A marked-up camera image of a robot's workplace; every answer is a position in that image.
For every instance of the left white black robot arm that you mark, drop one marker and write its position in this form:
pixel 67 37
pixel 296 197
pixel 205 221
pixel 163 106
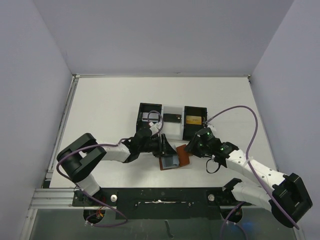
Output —
pixel 77 161

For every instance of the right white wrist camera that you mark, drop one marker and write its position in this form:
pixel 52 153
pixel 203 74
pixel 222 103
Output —
pixel 209 125

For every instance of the aluminium left rail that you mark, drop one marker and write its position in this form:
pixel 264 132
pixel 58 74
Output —
pixel 62 126

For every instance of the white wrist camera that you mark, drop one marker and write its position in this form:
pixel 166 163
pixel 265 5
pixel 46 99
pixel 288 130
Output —
pixel 155 127
pixel 209 125

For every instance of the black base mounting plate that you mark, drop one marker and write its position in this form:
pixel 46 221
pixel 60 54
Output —
pixel 169 203

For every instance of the silver white card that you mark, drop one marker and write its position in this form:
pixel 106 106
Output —
pixel 150 117

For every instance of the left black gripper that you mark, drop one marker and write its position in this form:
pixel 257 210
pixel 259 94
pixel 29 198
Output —
pixel 163 146

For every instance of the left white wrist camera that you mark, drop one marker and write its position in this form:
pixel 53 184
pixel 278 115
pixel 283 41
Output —
pixel 155 127

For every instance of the black white three-bin tray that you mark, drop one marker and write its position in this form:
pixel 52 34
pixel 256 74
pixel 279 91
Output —
pixel 173 131

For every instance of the aluminium front rail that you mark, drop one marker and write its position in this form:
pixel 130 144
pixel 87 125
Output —
pixel 58 198

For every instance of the brown leather card holder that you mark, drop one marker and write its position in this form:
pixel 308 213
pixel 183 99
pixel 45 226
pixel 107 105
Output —
pixel 184 157

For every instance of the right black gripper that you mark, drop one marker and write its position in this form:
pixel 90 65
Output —
pixel 193 147

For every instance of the black credit card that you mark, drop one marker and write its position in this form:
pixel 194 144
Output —
pixel 172 118

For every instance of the gold credit card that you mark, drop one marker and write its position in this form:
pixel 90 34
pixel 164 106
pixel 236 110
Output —
pixel 193 120

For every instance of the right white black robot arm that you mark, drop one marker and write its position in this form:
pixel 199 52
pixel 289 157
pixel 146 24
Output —
pixel 285 196

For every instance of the aluminium rail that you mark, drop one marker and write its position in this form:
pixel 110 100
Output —
pixel 58 198
pixel 62 126

